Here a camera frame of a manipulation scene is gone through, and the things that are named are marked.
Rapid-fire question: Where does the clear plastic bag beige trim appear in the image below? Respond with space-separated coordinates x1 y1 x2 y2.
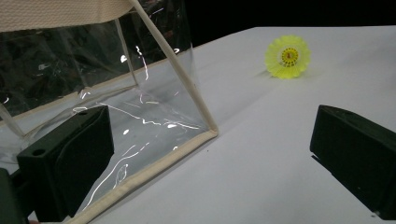
0 0 219 224

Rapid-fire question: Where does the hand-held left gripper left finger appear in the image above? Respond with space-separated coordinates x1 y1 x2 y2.
16 105 115 223

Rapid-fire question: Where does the yellow shuttlecock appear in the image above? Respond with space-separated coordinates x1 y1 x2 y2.
263 34 312 80

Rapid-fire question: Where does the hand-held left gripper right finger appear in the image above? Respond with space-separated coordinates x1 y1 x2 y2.
309 105 396 221

